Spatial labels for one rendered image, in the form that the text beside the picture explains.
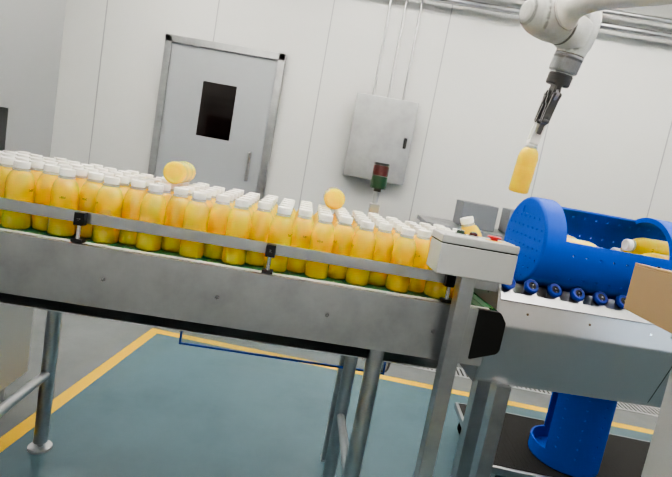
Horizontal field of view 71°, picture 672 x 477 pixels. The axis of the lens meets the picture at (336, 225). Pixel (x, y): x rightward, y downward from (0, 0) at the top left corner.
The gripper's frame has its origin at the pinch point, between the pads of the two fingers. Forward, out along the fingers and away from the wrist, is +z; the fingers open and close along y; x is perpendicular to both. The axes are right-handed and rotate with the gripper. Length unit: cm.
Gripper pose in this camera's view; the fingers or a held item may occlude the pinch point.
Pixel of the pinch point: (535, 134)
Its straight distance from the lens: 174.2
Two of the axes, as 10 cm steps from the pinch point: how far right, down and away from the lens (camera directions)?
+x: -9.4, -3.3, 0.9
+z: -2.9, 9.1, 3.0
